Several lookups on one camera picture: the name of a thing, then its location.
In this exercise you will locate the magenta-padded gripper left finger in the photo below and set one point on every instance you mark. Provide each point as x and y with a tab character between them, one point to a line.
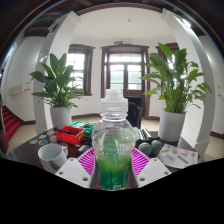
75	171

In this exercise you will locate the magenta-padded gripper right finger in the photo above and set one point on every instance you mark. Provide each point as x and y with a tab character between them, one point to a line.
151	170

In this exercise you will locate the clear bottle with green drink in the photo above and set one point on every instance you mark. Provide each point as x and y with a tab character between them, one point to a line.
113	146

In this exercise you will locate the grey round ball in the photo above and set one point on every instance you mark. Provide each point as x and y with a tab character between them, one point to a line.
156	146
144	148

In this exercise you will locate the flat black device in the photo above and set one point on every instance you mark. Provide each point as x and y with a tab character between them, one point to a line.
83	150

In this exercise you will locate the white mug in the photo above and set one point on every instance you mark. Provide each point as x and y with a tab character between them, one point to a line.
51	156

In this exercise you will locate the printed paper sheet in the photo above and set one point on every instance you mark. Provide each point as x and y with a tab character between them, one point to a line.
176	156

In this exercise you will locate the red box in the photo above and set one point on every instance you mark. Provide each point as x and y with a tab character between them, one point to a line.
70	135

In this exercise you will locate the green box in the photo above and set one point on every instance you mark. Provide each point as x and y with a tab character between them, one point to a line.
83	125

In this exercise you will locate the large potted plant white pot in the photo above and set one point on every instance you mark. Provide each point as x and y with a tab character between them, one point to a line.
173	86

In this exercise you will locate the small potted plant white pot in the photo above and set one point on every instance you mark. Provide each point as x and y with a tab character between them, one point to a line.
60	83

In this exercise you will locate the dark wooden glazed door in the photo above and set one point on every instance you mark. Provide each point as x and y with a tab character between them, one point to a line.
125	70

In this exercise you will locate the narrow dark framed window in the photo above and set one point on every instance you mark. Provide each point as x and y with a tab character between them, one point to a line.
166	50

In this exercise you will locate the green exit sign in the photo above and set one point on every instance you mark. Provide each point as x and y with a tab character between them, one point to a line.
121	42

